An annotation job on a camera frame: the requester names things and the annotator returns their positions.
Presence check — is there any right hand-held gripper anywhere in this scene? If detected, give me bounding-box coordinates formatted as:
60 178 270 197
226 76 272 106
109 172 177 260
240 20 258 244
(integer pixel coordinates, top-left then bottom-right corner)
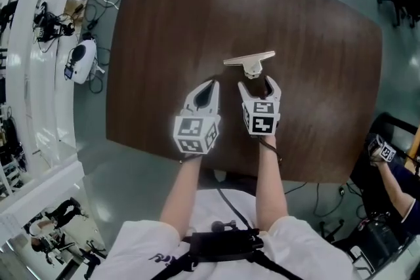
237 75 283 136

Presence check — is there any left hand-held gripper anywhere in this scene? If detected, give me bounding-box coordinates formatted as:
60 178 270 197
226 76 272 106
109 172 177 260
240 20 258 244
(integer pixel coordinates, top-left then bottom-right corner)
173 79 222 155

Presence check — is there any metal clip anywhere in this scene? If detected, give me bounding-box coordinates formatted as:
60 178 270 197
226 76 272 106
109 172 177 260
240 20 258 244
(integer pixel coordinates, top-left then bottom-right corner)
222 50 276 81

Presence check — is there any person's left forearm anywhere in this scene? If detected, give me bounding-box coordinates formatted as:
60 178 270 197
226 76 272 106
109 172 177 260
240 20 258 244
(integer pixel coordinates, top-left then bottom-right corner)
159 152 203 241

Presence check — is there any person's right forearm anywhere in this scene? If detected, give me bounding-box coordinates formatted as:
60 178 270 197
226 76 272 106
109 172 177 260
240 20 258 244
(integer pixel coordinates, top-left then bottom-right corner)
255 134 290 231

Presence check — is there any white rounded device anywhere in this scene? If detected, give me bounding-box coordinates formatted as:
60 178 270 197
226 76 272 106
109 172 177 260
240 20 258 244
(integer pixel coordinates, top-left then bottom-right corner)
64 38 106 85

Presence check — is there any person's white shirt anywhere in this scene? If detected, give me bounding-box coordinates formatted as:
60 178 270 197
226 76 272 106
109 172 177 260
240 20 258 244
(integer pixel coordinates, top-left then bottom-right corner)
97 188 363 280

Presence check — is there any white shelf rack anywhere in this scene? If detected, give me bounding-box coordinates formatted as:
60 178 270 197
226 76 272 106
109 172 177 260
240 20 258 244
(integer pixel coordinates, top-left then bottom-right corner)
0 0 87 227

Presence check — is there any black equipment case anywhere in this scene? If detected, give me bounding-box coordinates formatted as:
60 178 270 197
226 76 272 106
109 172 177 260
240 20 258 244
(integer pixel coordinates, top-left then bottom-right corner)
320 211 414 276

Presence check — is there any black cable on shirt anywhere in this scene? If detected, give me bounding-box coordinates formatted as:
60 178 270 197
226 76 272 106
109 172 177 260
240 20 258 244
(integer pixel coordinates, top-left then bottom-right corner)
215 188 254 230

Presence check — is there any black chair frame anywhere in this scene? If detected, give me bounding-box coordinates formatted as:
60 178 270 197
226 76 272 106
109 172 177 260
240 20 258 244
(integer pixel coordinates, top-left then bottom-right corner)
348 111 420 207

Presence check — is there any black cable under table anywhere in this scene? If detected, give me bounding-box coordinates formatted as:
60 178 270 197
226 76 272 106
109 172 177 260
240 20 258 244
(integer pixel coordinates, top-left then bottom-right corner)
284 181 345 218

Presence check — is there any black floor cable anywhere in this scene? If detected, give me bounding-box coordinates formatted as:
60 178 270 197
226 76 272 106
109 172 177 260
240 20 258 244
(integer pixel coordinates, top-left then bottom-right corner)
84 0 123 31

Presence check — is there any black chest harness mount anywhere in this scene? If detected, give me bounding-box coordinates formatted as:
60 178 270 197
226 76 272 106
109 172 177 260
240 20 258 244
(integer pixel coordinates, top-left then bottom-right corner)
165 220 305 280

